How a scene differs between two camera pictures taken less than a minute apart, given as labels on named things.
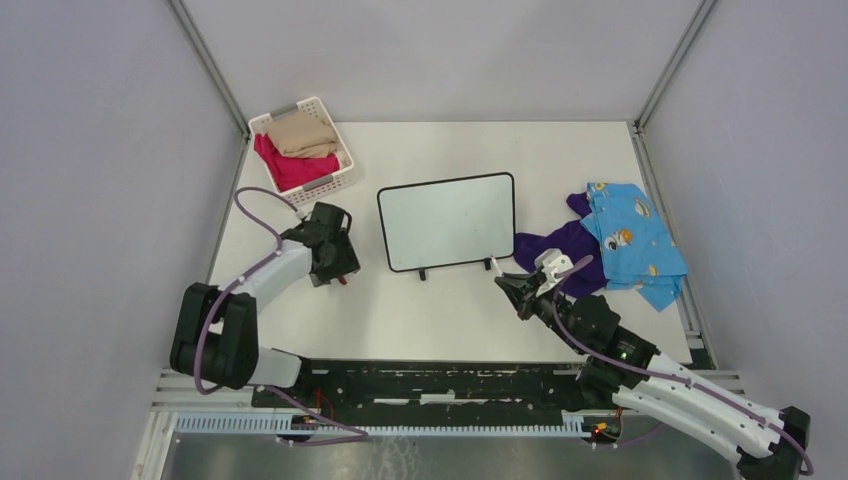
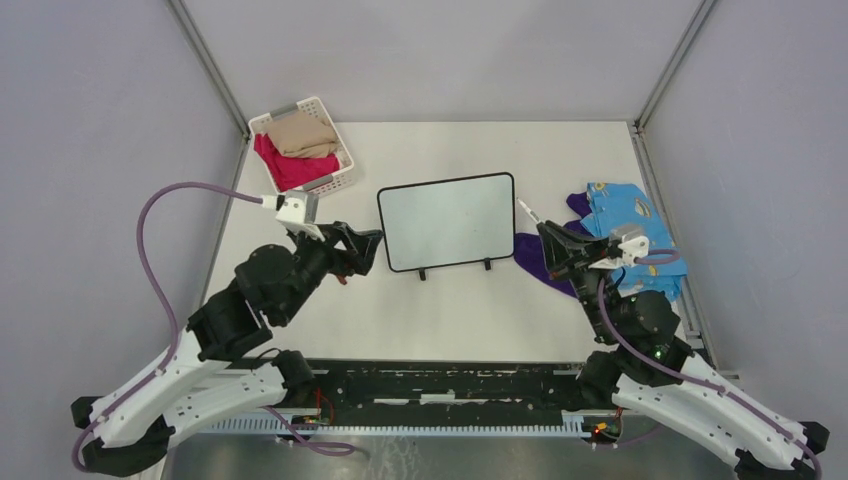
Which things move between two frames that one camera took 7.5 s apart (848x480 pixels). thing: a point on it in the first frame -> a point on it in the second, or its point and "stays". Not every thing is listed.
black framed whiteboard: [448, 222] stays
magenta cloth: [290, 172] stays
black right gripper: [523, 302] -> [562, 256]
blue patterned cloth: [638, 251] stays
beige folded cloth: [301, 134] stays
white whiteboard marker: [497, 266] -> [534, 216]
